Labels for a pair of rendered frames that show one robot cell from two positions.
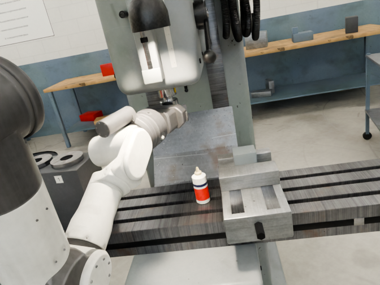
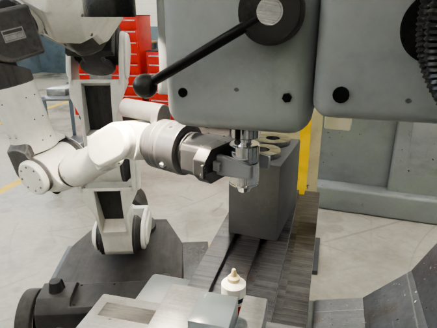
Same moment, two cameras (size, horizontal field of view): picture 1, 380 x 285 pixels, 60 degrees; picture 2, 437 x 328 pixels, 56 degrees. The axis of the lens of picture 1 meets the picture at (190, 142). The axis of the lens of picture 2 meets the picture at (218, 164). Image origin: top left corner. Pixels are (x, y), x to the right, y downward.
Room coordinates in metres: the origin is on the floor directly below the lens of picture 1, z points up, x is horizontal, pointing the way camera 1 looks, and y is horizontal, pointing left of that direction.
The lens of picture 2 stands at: (0.86, -0.56, 1.45)
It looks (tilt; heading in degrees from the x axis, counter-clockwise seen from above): 20 degrees down; 97
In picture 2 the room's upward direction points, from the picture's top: straight up
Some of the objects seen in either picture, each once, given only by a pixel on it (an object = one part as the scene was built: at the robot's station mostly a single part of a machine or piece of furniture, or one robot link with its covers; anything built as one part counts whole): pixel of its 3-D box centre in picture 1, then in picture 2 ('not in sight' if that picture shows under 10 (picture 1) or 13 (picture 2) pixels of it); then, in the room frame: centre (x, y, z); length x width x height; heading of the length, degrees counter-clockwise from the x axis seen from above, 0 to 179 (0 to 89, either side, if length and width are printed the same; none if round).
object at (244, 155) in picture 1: (245, 159); (214, 327); (0.80, -0.14, 1.07); 0.06 x 0.05 x 0.06; 83
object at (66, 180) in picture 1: (62, 189); (265, 181); (0.86, 0.39, 1.06); 0.22 x 0.12 x 0.20; 75
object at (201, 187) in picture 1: (200, 184); (233, 297); (0.82, -0.01, 1.01); 0.04 x 0.04 x 0.11
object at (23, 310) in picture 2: not in sight; (33, 319); (0.12, 0.46, 0.50); 0.20 x 0.05 x 0.20; 101
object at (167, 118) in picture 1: (154, 124); (197, 153); (0.75, 0.07, 1.23); 0.13 x 0.12 x 0.10; 63
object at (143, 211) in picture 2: not in sight; (123, 228); (0.33, 0.78, 0.68); 0.21 x 0.20 x 0.13; 101
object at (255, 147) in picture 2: (168, 101); (244, 146); (0.83, 0.03, 1.26); 0.05 x 0.05 x 0.01
